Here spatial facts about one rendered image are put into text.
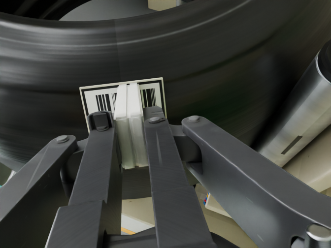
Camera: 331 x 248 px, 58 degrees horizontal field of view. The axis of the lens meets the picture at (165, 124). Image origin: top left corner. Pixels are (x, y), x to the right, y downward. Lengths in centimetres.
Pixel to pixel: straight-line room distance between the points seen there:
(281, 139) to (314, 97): 8
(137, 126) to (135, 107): 1
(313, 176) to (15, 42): 30
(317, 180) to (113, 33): 24
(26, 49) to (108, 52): 6
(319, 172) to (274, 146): 5
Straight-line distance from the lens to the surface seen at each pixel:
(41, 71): 24
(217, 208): 53
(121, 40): 23
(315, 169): 35
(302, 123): 29
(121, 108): 16
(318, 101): 26
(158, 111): 17
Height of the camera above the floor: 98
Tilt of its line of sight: 9 degrees up
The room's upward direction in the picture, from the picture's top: 71 degrees counter-clockwise
